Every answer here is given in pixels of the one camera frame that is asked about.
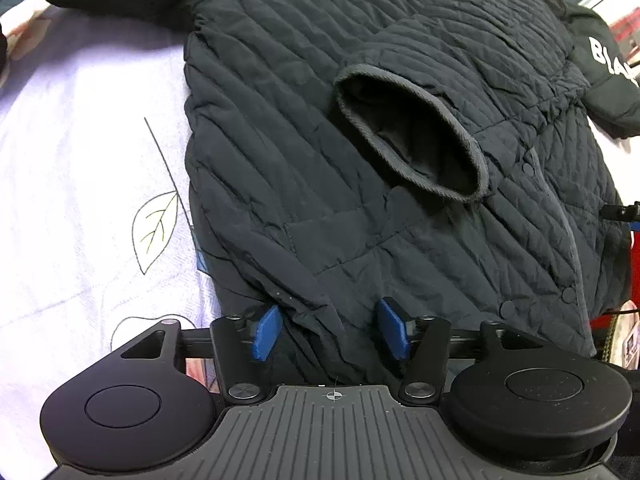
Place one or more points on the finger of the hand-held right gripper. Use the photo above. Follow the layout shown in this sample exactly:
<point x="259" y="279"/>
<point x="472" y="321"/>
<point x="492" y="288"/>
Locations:
<point x="622" y="211"/>

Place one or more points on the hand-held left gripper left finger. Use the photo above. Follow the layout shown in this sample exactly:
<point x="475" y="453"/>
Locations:
<point x="267" y="332"/>

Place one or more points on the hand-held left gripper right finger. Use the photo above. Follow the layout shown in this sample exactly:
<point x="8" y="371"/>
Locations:
<point x="390" y="325"/>

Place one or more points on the black puffer jacket white letters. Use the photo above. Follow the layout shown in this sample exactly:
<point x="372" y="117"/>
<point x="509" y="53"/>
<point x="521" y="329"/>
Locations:
<point x="607" y="75"/>

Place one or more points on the black quilted jacket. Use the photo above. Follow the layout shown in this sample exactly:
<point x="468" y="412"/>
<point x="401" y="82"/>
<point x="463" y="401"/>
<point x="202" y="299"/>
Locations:
<point x="310" y="110"/>

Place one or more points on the white leaf-print bed sheet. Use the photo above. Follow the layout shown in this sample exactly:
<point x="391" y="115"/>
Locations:
<point x="75" y="200"/>

